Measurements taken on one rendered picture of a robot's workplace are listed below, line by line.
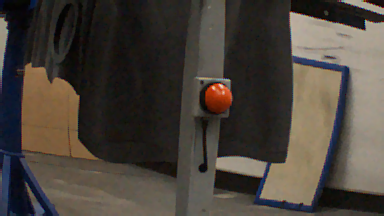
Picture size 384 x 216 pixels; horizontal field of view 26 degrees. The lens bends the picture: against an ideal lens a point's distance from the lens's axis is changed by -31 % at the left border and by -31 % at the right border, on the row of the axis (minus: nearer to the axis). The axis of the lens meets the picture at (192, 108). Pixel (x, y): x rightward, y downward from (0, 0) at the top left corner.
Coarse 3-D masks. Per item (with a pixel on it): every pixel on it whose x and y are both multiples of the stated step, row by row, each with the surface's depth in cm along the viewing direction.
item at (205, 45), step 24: (192, 0) 154; (216, 0) 153; (192, 24) 154; (216, 24) 153; (192, 48) 153; (216, 48) 153; (192, 72) 153; (216, 72) 153; (192, 96) 153; (192, 120) 153; (216, 120) 154; (192, 144) 153; (216, 144) 154; (192, 168) 153; (192, 192) 153
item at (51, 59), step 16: (48, 0) 201; (64, 0) 187; (80, 0) 178; (48, 16) 200; (64, 16) 189; (80, 16) 177; (32, 32) 214; (48, 32) 200; (64, 32) 185; (80, 32) 176; (32, 48) 213; (48, 48) 198; (64, 48) 183; (80, 48) 176; (32, 64) 208; (48, 64) 196; (64, 64) 181; (48, 80) 195; (80, 80) 178
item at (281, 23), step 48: (96, 0) 173; (144, 0) 178; (240, 0) 188; (288, 0) 192; (96, 48) 175; (144, 48) 180; (240, 48) 190; (288, 48) 193; (96, 96) 176; (144, 96) 181; (240, 96) 190; (288, 96) 193; (96, 144) 177; (144, 144) 182; (240, 144) 191; (288, 144) 194
